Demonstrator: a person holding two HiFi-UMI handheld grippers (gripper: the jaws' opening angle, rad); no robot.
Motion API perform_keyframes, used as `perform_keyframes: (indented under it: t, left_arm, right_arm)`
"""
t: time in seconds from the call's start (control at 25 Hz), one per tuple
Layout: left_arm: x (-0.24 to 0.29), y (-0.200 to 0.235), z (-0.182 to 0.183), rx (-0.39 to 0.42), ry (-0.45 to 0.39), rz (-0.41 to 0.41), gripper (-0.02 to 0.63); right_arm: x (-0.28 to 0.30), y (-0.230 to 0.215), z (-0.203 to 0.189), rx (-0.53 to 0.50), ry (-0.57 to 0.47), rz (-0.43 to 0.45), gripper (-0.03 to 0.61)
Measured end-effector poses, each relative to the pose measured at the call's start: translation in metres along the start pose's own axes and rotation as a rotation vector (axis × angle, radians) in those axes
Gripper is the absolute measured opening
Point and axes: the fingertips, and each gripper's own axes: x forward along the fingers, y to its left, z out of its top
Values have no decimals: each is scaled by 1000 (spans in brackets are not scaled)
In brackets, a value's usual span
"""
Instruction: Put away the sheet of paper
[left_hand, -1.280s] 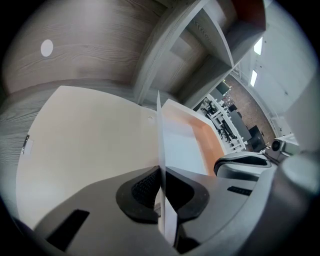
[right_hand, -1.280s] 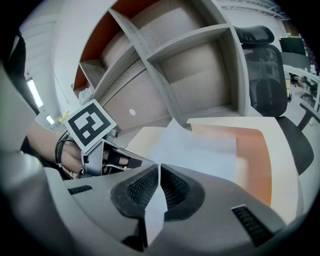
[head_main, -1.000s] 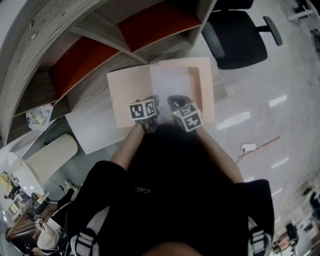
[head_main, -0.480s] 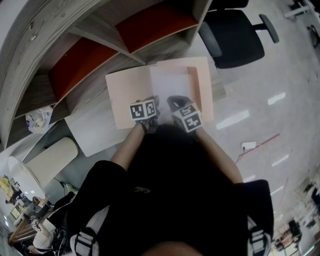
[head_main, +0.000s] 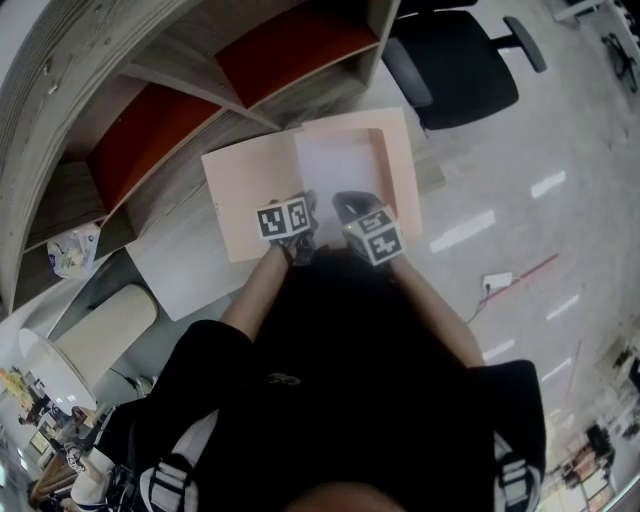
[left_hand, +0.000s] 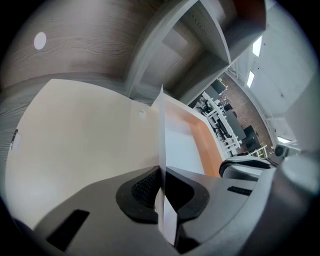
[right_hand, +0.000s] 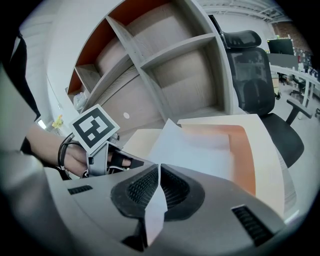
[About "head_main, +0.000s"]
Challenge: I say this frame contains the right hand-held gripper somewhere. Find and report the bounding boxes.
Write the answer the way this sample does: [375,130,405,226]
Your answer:
[332,191,404,266]

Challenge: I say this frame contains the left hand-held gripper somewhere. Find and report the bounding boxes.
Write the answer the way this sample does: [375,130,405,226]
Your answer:
[256,188,320,266]

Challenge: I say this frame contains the white A4 paper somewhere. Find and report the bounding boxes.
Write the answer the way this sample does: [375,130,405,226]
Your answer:
[293,128,387,249]

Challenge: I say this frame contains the pink folder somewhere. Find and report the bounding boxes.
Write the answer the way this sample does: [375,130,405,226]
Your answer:
[200,106,424,264]

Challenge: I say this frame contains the person's right forearm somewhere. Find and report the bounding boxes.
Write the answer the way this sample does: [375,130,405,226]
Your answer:
[389,257,486,371]

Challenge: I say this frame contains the person's left forearm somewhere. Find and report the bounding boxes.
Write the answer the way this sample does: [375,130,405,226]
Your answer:
[219,244,291,346]

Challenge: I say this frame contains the grey wooden shelf desk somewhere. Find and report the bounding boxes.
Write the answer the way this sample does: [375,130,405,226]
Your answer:
[0,0,446,321]

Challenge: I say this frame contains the person's black t-shirt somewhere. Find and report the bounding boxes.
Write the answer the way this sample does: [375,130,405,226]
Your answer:
[127,244,546,512]

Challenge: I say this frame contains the black office chair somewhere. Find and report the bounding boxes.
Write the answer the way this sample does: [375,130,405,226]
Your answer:
[382,7,549,132]

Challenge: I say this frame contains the plastic bag of tissues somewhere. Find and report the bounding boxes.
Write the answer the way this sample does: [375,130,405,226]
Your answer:
[46,223,101,280]

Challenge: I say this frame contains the person's face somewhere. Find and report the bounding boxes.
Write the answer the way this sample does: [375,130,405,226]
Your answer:
[287,482,409,512]

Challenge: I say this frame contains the black chair base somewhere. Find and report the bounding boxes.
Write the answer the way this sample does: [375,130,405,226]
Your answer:
[602,32,640,94]

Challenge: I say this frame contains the yellow flowers in vase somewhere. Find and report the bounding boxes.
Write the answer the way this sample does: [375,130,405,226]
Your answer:
[0,367,27,396]

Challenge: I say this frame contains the black power cable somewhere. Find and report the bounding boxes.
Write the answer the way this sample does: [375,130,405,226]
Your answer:
[467,287,494,324]

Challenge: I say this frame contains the white round table ribbed pedestal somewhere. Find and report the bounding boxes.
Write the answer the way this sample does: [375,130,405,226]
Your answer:
[17,283,159,401]

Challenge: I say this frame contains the white striped shoulder strap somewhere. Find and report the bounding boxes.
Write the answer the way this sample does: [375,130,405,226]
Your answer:
[138,452,199,512]
[494,434,544,512]

